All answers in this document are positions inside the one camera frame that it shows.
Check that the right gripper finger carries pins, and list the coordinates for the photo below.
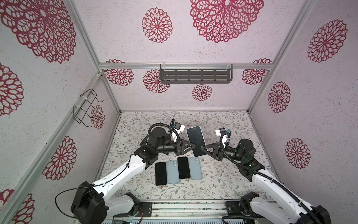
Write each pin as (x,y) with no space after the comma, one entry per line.
(210,153)
(209,147)

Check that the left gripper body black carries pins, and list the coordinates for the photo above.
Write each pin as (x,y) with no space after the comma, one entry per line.
(176,150)

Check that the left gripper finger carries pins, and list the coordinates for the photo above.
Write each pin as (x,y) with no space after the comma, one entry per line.
(185,150)
(187,144)

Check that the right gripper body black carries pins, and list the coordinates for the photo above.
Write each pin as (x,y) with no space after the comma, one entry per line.
(220,155)

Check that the light blue phone case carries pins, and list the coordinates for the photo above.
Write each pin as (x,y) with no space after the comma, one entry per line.
(172,172)
(195,168)

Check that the black phone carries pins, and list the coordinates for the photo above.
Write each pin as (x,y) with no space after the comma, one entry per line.
(160,174)

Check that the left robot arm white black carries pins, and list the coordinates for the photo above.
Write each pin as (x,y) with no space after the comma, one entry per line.
(93,202)

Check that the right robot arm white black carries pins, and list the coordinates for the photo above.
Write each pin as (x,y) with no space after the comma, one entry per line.
(287,207)

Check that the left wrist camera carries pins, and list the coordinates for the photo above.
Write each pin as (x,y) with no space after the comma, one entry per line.
(178,127)

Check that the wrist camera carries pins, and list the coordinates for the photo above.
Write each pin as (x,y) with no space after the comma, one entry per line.
(178,127)
(224,135)

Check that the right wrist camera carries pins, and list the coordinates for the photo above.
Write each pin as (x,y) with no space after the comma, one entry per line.
(224,135)

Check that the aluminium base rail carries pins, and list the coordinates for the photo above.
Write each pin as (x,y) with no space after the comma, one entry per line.
(181,209)

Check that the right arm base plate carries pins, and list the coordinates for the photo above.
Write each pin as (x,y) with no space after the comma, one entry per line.
(238,208)

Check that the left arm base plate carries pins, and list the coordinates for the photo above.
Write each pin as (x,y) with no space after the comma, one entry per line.
(144,209)

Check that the dark metal wall shelf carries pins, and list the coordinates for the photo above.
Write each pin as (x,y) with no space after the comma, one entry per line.
(195,76)

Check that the black wire wall rack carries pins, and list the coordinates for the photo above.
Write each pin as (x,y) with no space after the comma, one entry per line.
(90,113)

